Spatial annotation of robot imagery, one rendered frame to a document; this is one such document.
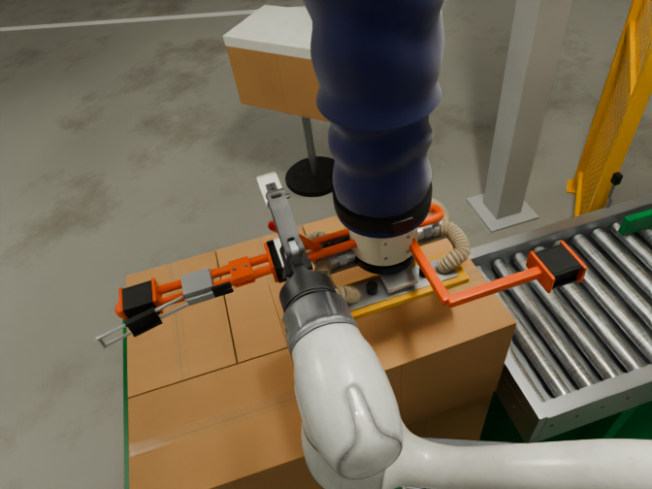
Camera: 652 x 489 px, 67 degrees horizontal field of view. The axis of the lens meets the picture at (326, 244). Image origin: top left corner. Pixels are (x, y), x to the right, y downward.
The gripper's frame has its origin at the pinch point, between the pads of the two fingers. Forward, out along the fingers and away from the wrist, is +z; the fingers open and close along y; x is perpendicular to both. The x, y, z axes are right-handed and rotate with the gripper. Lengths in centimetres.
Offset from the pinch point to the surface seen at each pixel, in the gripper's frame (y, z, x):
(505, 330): 65, 0, 52
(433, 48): -13.8, 12.4, 32.7
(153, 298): 32.3, 20.1, -29.9
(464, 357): 72, 0, 41
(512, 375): 97, 1, 61
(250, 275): 33.3, 18.9, -7.7
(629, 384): 98, -14, 92
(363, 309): 45.6, 8.1, 15.4
